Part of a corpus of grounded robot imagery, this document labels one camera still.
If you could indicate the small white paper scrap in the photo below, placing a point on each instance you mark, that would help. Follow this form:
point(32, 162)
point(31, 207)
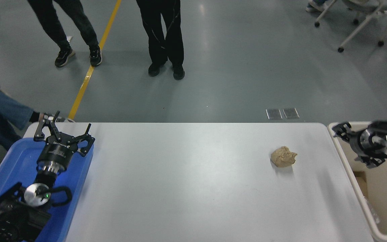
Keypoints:
point(69, 39)

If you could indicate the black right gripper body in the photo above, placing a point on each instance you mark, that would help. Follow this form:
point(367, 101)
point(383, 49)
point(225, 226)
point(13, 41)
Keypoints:
point(357, 143)

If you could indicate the crumpled tan paper ball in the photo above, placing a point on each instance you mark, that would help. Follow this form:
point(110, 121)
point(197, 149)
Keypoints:
point(282, 157)

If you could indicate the seated person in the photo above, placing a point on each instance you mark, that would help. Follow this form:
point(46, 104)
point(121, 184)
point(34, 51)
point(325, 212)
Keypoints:
point(2, 107)

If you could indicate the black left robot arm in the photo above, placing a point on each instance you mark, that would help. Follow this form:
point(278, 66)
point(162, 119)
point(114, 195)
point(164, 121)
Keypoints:
point(12, 218)

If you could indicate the metal floor plate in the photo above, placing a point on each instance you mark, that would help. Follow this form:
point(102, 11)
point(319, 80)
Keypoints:
point(291, 113)
point(274, 113)

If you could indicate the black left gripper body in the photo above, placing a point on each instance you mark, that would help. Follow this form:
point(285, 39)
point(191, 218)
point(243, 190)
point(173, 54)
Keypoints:
point(58, 152)

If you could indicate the blue plastic tray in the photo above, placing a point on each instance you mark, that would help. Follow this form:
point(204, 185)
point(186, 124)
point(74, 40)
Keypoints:
point(15, 163)

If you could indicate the white wheeled chair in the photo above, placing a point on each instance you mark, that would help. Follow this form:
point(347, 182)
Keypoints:
point(364, 20)

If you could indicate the standing person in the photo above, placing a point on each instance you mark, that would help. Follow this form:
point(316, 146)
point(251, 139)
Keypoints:
point(171, 33)
point(62, 20)

